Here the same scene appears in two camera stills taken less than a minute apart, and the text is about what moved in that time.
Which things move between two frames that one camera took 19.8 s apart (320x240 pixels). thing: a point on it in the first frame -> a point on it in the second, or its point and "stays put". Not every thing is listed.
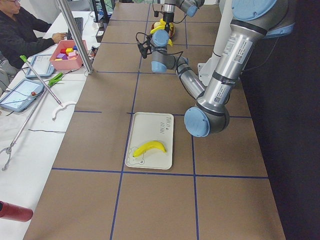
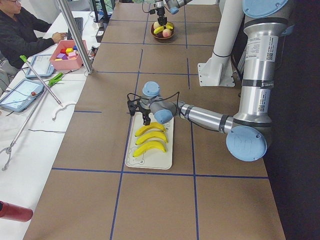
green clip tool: [55, 79] stays put
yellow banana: [152, 144] stays put
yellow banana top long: [163, 22] -> [152, 135]
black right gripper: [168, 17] -> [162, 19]
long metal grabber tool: [8, 150] stays put
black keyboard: [79, 22] stays put
